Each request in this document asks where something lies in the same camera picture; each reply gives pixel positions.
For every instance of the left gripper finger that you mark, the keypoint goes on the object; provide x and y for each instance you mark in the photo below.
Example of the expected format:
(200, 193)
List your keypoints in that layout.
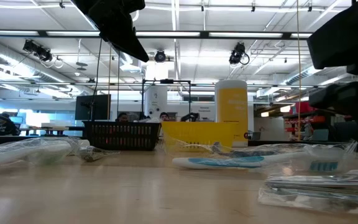
(132, 42)

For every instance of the blue toothbrush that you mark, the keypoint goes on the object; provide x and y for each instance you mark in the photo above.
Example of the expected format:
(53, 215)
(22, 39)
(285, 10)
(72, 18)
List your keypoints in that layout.
(228, 161)

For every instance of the red storage bins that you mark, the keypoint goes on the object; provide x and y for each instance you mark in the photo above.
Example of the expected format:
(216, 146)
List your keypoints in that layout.
(304, 107)

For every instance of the person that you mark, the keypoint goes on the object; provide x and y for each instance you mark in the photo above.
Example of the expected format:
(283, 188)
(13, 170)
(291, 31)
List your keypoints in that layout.
(164, 116)
(4, 124)
(122, 117)

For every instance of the black computer monitor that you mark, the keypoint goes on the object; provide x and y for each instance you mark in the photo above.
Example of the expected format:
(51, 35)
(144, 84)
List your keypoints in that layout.
(92, 107)

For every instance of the black plastic basket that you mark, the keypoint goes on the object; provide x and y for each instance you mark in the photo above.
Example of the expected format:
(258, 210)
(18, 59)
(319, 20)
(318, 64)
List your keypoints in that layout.
(120, 124)

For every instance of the yellow plastic basket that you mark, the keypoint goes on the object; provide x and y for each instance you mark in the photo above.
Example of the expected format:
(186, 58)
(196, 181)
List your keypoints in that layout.
(197, 132)

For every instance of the small silver tube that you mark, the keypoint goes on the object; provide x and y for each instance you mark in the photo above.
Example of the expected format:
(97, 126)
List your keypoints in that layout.
(93, 153)

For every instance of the white canister yellow label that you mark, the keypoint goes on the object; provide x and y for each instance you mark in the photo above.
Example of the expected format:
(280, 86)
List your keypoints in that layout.
(232, 109)

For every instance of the green toothbrush in wrapper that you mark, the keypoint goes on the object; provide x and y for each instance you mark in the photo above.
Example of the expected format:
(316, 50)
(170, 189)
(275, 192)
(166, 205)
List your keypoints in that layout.
(26, 154)

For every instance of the black hanging camera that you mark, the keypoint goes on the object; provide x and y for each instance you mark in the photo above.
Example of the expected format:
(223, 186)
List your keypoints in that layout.
(39, 51)
(237, 53)
(160, 56)

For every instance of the distant black rig frame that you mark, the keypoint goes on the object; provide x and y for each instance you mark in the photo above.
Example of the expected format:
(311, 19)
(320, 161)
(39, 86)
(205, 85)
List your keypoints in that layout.
(166, 81)

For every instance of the black overhead light rail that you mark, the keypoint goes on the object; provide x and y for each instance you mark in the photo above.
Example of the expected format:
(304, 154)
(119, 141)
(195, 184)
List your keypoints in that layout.
(204, 34)

